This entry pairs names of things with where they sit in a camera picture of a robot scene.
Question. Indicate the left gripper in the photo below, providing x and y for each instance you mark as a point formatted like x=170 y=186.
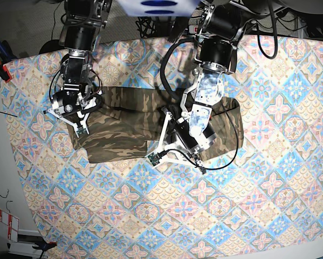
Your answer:
x=176 y=145

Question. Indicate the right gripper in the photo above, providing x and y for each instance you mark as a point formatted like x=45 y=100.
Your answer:
x=74 y=109

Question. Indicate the camouflage T-shirt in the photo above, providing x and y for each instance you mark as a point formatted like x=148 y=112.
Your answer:
x=130 y=117

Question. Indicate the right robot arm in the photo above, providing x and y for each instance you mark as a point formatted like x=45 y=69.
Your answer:
x=76 y=89

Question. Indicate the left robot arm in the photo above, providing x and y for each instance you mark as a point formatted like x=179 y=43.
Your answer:
x=220 y=29

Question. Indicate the red black clamp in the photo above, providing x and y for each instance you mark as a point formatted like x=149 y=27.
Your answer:
x=6 y=56

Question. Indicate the patterned tile tablecloth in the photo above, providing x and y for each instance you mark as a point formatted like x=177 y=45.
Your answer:
x=268 y=195

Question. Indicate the white power strip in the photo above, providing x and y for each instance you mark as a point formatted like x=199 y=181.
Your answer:
x=192 y=29

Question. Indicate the red white label card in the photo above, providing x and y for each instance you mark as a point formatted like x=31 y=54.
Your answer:
x=13 y=225

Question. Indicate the blue orange clamp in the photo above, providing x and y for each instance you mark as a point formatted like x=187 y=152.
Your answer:
x=43 y=246

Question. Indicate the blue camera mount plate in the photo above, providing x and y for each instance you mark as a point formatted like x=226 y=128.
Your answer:
x=142 y=8

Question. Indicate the black support post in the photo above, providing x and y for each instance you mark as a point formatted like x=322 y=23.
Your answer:
x=177 y=29

